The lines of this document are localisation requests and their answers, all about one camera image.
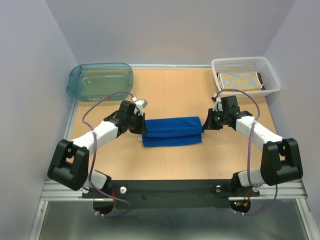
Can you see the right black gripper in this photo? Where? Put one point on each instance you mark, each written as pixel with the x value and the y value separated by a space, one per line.
pixel 209 124

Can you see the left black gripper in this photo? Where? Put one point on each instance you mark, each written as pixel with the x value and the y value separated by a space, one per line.
pixel 141 129

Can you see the blue towel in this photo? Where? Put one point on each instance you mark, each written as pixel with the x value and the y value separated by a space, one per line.
pixel 172 132

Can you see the yellow white towel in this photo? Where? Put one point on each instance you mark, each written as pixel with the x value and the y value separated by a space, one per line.
pixel 248 81

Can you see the brown towel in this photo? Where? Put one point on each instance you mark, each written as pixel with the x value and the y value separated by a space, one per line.
pixel 260 79

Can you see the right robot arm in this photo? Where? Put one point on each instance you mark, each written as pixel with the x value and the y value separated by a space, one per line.
pixel 280 160

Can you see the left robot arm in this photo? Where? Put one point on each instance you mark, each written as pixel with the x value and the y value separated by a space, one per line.
pixel 70 162

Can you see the teal plastic bin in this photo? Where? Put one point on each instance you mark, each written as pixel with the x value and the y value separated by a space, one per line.
pixel 93 82

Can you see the white plastic basket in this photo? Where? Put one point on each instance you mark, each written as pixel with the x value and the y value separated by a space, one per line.
pixel 258 64

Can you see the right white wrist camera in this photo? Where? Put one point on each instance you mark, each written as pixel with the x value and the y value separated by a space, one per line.
pixel 217 107

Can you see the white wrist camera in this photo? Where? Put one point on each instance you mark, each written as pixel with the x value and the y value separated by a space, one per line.
pixel 140 106
pixel 217 107

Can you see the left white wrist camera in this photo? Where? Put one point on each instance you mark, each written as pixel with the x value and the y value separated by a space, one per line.
pixel 140 106

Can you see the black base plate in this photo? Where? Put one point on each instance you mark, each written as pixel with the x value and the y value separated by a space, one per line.
pixel 174 194

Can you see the aluminium frame rail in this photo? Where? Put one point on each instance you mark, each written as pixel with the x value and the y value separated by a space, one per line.
pixel 173 93

